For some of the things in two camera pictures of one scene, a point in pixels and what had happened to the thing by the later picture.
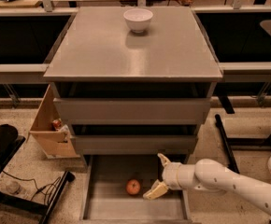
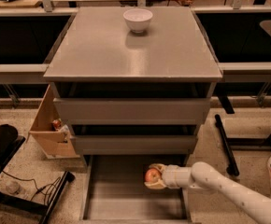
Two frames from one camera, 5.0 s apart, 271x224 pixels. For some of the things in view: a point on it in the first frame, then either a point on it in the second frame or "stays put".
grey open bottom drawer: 114,185 stays put
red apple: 133,187 to 152,175
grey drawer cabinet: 134,80 stays put
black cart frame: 2,142 stays put
